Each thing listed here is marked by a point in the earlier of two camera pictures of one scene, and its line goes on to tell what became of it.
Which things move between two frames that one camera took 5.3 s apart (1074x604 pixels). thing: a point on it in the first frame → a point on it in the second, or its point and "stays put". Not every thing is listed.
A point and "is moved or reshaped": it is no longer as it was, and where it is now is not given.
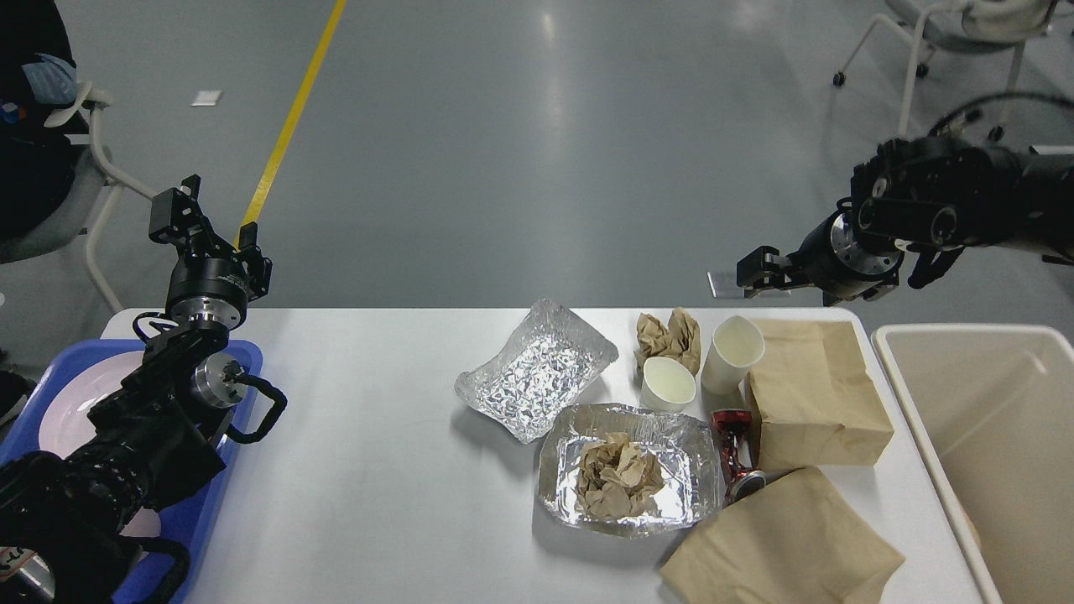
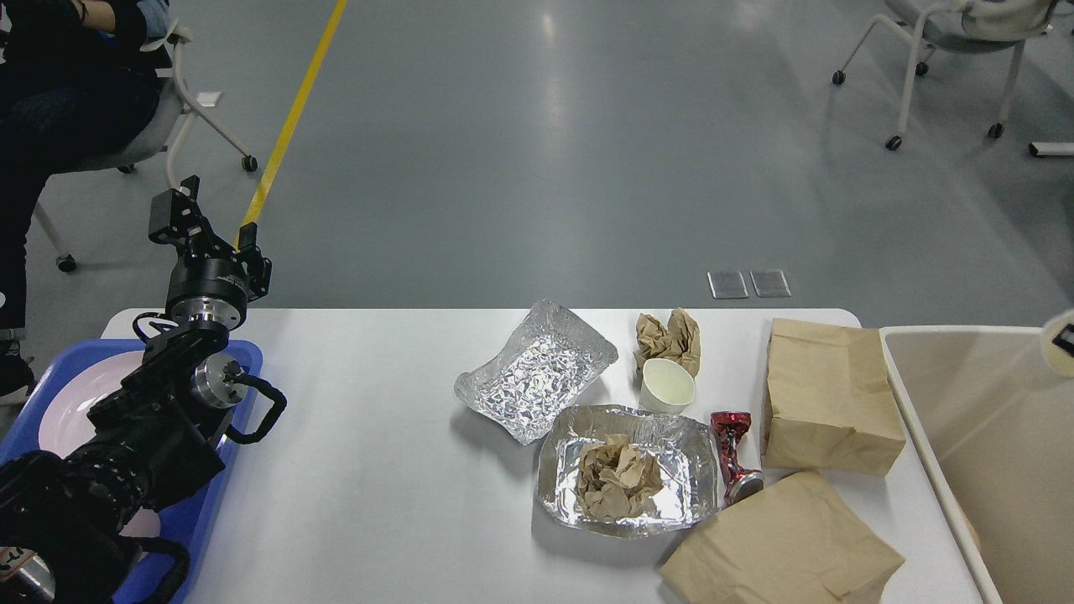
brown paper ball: [616, 479] stays put
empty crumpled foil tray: [539, 377] stays put
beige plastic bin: [991, 410] stays put
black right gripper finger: [764, 269] → [1066, 339]
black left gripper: [211, 293] stays put
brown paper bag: [814, 403] is moved or reshaped
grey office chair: [91, 187] → [173, 102]
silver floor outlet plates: [724, 284] stays put
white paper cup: [666, 387] stays put
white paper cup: [737, 346] → [1057, 358]
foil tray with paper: [611, 470] stays put
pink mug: [146, 523] stays put
